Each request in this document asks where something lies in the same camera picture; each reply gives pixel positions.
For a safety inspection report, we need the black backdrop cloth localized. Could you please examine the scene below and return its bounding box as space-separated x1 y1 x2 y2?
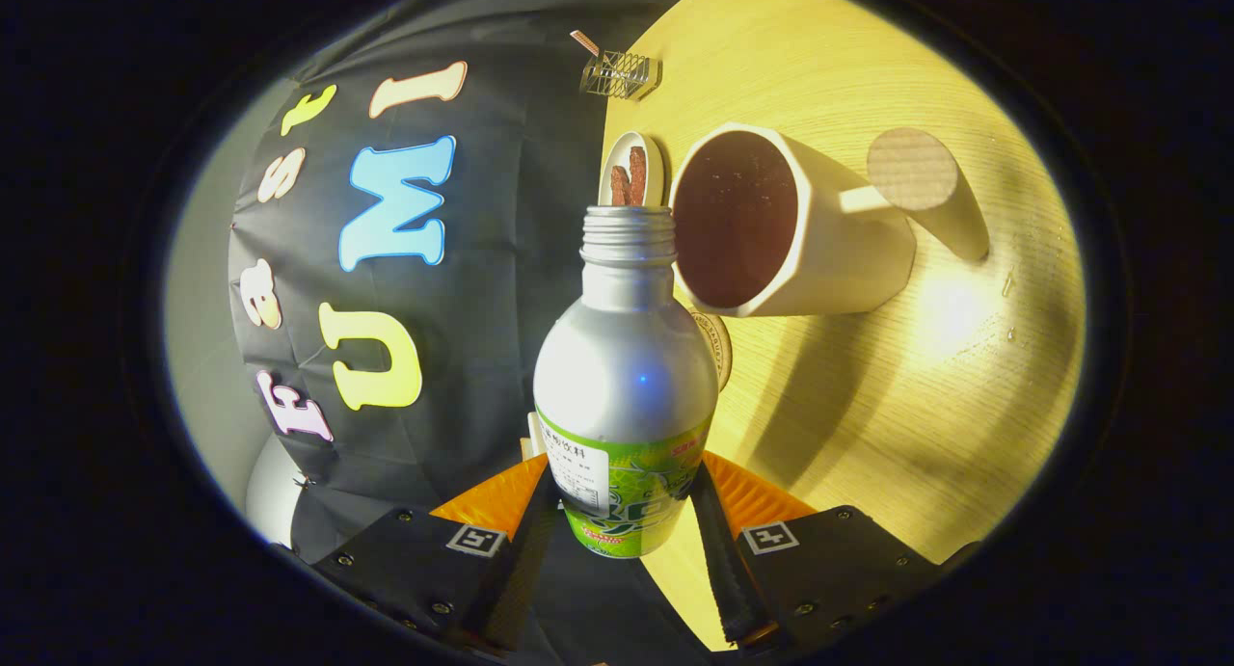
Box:
228 0 714 666

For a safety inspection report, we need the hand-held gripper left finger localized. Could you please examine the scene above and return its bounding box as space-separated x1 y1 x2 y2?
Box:
310 452 562 659

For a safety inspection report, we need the cream cup with wooden handle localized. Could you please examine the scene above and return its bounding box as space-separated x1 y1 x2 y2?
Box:
668 121 991 318

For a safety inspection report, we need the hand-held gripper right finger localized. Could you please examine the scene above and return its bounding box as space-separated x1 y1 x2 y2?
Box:
689 451 943 655

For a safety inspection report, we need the round cork coaster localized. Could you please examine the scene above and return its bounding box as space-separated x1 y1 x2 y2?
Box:
690 309 734 393

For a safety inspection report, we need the silver bottle with green label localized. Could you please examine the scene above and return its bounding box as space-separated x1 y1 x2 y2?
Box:
532 205 720 559

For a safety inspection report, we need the white oval plate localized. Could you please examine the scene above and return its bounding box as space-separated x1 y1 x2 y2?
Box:
598 131 666 208

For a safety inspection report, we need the wooden table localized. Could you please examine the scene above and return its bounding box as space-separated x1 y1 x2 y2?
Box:
600 0 1088 653

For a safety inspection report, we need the wire utensil holder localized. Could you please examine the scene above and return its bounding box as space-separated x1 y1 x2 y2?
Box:
578 49 662 102

